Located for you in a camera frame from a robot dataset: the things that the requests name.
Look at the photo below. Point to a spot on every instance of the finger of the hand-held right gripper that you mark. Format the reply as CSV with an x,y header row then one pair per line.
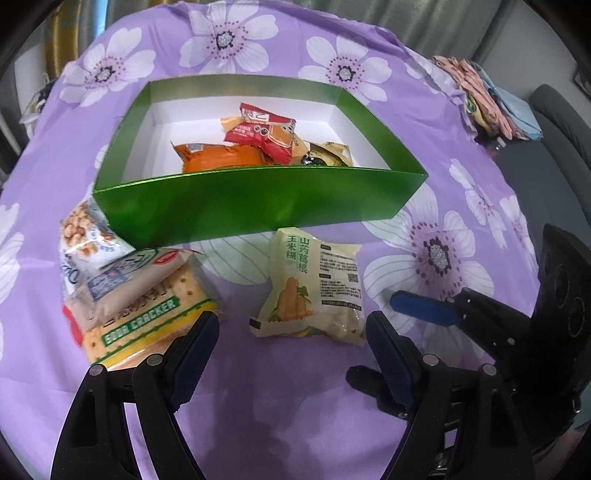
x,y
364,381
420,307

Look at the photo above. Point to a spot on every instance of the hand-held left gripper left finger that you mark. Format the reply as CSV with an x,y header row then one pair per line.
x,y
194,360

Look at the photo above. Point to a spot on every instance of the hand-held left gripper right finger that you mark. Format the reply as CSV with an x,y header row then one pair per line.
x,y
392,364

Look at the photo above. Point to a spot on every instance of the cracker pack with green stripe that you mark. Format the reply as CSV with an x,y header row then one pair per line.
x,y
152,323

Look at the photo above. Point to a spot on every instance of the pale yellow corn snack packet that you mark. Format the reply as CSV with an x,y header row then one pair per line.
x,y
318,286

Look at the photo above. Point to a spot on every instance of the white blue red-edged snack packet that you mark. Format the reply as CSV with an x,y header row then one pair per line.
x,y
120,286

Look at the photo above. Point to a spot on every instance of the green cardboard box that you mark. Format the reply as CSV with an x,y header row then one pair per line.
x,y
231,203

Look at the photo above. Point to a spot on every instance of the peanut snack packet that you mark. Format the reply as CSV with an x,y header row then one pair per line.
x,y
78,230

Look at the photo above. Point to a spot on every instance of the dark gold snack packet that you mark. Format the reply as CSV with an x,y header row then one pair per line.
x,y
330,157

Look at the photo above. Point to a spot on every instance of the brown orange snack packet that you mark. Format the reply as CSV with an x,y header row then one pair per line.
x,y
279,145

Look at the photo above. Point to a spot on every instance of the red cartoon snack packet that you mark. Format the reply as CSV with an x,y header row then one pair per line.
x,y
244,134

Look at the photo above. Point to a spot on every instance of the purple floral cloth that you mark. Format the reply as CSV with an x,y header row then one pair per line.
x,y
277,415

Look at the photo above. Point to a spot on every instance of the grey sofa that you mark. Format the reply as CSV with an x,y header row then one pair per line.
x,y
554,184

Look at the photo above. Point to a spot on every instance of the light blue folded cloth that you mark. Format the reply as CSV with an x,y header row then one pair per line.
x,y
517,106

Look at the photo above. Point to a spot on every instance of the pink patterned cloth pile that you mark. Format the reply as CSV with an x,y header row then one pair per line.
x,y
480,97

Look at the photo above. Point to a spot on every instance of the grey sheer curtain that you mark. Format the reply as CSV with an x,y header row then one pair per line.
x,y
438,23

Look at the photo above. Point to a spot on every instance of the yellow patterned curtain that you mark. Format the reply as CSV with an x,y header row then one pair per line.
x,y
69,32

